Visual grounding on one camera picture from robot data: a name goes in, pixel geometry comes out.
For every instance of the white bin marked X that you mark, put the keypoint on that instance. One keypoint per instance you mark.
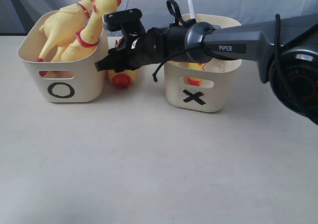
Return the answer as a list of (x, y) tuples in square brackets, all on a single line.
[(200, 87)]

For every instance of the yellow rubber chicken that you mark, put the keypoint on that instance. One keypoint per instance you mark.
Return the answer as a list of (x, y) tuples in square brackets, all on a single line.
[(88, 37), (60, 28)]

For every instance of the white bin marked O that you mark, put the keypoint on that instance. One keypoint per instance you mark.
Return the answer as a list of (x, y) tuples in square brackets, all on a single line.
[(74, 82)]

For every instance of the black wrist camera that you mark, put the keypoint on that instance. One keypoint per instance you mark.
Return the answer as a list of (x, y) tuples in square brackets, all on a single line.
[(127, 21)]

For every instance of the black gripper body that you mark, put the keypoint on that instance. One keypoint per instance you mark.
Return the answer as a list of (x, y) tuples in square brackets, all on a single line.
[(135, 51)]

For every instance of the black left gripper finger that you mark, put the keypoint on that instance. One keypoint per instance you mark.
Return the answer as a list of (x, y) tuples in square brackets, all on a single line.
[(110, 62)]

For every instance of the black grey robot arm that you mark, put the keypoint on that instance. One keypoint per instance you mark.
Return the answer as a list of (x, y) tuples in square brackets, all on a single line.
[(285, 51)]

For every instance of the broken chicken body piece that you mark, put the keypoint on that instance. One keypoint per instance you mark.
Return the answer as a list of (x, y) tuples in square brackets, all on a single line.
[(122, 79)]

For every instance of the blue grey backdrop cloth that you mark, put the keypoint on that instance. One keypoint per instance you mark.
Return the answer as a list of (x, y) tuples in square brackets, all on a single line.
[(19, 16)]

